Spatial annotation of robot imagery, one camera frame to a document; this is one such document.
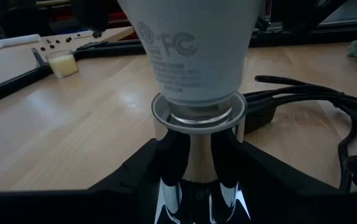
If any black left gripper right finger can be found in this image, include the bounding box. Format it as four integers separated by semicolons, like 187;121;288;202
211;128;357;224

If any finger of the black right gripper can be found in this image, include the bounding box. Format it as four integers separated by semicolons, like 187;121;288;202
72;0;121;33

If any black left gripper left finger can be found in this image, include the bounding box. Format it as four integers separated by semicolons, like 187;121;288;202
0;128;189;224

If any chrome lamp socket base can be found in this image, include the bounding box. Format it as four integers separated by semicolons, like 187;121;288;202
151;91;251;224

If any white frosted lightbulb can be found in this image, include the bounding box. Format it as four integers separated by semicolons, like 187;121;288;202
117;0;267;106

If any red storage shelf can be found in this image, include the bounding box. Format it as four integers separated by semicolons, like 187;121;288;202
36;0;135;29

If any white triangular tube stand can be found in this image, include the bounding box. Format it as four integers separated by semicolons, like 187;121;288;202
0;33;42;57

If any orange wooden desk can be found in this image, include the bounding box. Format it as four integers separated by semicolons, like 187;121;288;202
0;26;135;93

